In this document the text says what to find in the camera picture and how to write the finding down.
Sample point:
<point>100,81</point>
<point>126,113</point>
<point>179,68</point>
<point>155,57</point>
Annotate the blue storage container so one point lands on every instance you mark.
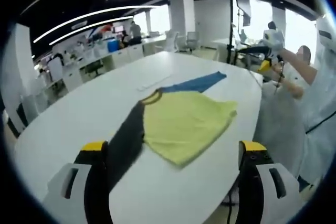
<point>113,45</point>

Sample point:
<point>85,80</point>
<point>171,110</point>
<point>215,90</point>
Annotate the yellow raglan garment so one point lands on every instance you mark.
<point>183,124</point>

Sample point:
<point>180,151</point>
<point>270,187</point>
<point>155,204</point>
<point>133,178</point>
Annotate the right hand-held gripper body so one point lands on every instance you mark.
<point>275,43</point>

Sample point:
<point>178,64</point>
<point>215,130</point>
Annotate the white cabinet row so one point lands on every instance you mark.
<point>110,58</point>

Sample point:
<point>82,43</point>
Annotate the person in light shirt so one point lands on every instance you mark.
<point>320,98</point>

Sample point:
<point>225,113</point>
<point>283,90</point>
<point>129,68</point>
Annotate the dark flat panel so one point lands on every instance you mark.
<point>242,1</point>

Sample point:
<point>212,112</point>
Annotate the white chest device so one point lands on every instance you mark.
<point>323,23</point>

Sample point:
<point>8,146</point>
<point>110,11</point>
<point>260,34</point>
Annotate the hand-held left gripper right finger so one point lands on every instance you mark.
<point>249,182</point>

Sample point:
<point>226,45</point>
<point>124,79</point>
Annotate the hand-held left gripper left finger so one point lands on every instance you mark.
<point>97,182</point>

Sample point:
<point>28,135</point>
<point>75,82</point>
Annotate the short curved ceiling light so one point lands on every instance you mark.
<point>92,26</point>

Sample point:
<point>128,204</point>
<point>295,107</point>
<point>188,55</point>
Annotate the long curved ceiling light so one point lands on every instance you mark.
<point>97,14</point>

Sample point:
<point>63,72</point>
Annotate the white office chair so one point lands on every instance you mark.
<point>172,41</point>
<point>193,40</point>

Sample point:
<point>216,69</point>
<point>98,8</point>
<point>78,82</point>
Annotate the black light stand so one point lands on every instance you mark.
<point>231,30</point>

